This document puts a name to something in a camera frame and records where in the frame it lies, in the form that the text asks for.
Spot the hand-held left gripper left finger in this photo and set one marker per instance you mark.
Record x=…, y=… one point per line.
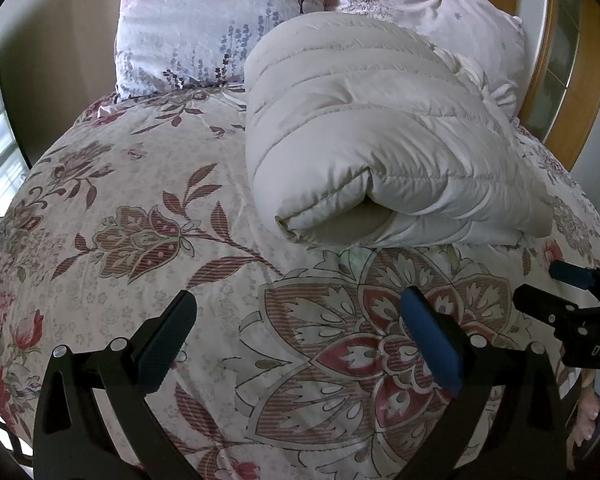
x=170, y=330

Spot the beige quilted duvet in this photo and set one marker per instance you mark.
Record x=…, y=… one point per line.
x=380, y=135

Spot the pink tree print pillow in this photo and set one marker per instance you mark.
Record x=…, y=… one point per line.
x=430, y=0

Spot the wooden headboard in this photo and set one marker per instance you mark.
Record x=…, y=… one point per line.
x=530, y=35
x=580, y=60

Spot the lavender print pillow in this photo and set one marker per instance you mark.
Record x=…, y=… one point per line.
x=205, y=20

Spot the window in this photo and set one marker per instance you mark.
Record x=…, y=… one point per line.
x=0, y=135

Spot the person's right hand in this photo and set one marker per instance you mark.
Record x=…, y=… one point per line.
x=587, y=410

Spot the floral bedspread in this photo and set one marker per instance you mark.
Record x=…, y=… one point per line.
x=180, y=240

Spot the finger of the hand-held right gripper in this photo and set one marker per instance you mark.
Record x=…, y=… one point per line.
x=572, y=274
x=542, y=306

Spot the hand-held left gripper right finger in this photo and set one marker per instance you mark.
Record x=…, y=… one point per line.
x=430, y=337

